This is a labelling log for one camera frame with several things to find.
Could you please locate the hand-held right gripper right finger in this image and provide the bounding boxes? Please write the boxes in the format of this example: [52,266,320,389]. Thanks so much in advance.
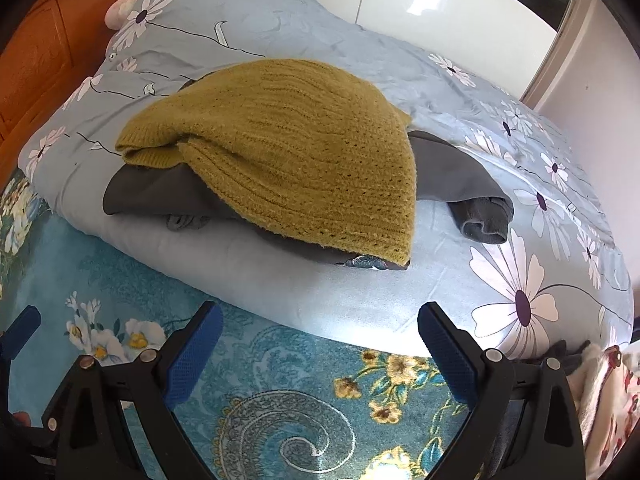
[417,301,587,480]

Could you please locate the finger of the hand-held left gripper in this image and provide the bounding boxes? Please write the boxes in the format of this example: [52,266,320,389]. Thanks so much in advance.
[0,305,42,366]

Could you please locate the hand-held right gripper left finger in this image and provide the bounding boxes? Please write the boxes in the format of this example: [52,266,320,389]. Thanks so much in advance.
[42,300,224,480]

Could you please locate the mustard knitted sweater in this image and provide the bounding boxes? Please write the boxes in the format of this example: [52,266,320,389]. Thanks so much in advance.
[115,58,417,267]

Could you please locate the teal floral blanket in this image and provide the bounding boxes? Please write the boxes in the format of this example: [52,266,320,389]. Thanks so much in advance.
[0,167,483,480]

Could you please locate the dark flower print garment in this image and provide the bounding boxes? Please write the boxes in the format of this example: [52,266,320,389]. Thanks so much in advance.
[320,250,412,272]

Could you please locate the white floral cloth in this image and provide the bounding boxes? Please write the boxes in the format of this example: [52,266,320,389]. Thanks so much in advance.
[570,340,640,480]

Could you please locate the dark grey garment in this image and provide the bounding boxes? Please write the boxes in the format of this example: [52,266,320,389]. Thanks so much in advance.
[102,77,515,267]

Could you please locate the orange wooden headboard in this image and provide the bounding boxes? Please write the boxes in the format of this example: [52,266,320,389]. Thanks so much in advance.
[0,0,176,176]

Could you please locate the pink plush pillow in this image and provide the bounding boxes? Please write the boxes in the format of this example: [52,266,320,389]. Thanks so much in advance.
[104,0,143,28]

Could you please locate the white wardrobe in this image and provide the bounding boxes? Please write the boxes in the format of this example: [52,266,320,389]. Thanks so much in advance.
[165,0,587,103]

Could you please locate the light blue daisy duvet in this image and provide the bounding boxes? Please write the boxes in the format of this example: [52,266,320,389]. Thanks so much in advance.
[18,0,635,361]

